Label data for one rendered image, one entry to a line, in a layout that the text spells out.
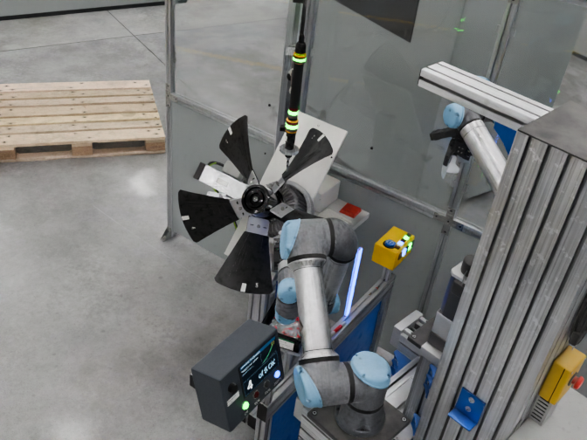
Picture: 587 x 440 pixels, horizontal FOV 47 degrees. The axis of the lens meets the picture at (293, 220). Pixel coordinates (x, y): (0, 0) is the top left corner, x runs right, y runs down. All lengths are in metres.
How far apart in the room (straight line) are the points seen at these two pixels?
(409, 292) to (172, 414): 1.29
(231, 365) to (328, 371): 0.27
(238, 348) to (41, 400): 1.72
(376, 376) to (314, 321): 0.23
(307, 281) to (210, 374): 0.37
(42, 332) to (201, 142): 1.32
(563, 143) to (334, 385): 0.87
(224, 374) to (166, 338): 1.84
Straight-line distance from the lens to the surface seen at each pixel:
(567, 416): 2.04
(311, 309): 1.90
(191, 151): 3.86
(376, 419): 2.02
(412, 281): 3.32
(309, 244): 1.92
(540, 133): 1.52
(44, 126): 5.32
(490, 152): 2.03
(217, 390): 1.87
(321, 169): 2.78
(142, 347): 3.64
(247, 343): 1.94
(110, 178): 4.91
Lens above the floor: 2.65
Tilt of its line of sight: 36 degrees down
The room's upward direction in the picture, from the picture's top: 7 degrees clockwise
